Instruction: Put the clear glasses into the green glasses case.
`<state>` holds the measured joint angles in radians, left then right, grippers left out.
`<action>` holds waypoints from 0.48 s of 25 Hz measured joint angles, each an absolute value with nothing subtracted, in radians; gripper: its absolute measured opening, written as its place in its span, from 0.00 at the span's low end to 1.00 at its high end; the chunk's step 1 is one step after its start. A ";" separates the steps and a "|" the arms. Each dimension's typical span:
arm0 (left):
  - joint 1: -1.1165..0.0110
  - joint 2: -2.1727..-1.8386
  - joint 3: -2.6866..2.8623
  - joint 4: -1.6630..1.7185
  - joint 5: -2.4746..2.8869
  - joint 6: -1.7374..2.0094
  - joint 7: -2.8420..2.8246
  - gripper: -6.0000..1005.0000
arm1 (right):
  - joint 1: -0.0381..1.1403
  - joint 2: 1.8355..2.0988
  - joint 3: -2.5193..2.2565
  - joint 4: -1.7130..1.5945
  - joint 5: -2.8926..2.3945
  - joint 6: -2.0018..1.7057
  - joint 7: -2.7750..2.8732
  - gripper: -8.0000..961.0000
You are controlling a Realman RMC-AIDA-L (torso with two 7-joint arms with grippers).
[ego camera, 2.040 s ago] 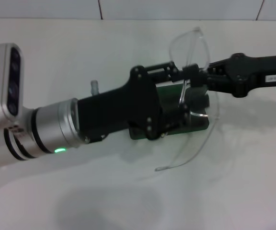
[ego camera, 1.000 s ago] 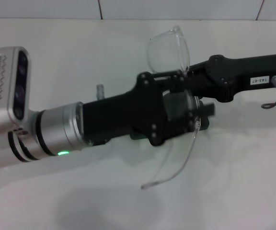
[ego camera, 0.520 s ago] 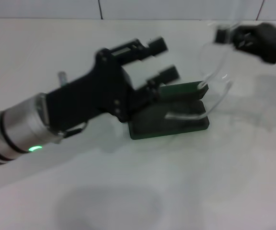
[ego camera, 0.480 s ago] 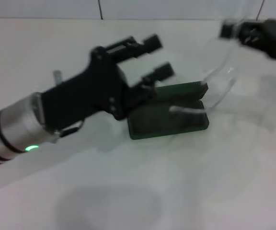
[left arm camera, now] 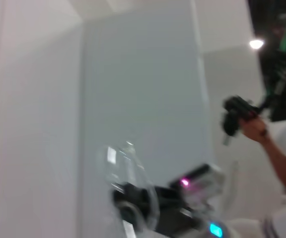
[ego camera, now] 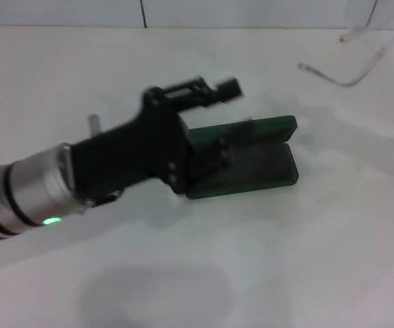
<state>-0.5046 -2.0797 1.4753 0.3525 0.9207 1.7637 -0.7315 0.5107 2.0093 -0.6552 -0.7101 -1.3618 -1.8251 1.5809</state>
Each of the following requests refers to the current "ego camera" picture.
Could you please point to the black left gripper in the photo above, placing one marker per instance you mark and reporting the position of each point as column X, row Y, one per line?
column 142, row 153

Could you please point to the left gripper silver plug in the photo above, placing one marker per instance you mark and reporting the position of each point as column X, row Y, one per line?
column 93, row 123

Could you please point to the green glasses case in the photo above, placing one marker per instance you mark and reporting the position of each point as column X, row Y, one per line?
column 272, row 131

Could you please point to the clear white glasses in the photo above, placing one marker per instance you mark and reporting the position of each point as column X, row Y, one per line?
column 347, row 83

